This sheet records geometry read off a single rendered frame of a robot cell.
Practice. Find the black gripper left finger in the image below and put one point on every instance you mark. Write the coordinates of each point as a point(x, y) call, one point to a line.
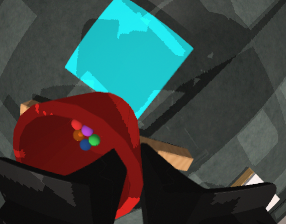
point(88, 196)

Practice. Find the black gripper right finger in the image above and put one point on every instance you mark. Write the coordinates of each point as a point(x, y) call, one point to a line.
point(169, 197)

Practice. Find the green marble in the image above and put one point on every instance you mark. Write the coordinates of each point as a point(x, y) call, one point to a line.
point(94, 140)

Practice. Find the tan wooden flat bar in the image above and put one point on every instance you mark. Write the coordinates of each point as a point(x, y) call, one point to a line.
point(177, 156)

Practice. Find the purple marble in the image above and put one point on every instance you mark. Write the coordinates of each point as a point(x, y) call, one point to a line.
point(87, 131)

